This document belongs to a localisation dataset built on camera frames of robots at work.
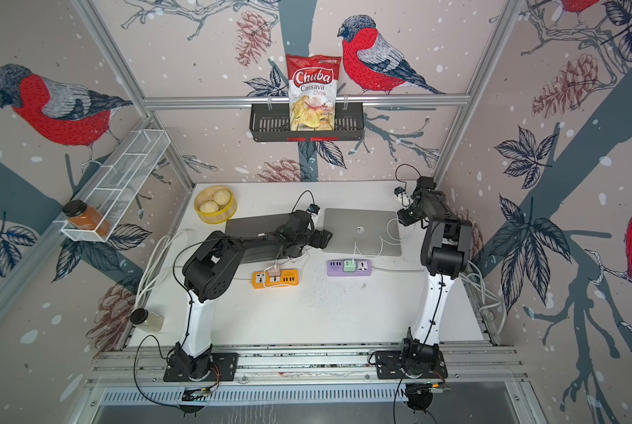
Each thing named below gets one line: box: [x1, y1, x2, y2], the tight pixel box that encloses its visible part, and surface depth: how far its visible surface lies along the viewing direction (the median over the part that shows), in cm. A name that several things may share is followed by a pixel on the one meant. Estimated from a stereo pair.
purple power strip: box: [326, 259, 374, 277], surface depth 93 cm
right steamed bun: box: [212, 189, 232, 206], surface depth 112 cm
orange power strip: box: [250, 268, 300, 289], surface depth 90 cm
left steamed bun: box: [199, 200, 220, 213], surface depth 108 cm
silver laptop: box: [322, 207, 403, 258], surface depth 106 cm
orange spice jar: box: [61, 198, 112, 238], surface depth 63 cm
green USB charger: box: [343, 259, 356, 273], surface depth 89 cm
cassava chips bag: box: [285, 53, 342, 132], surface depth 87 cm
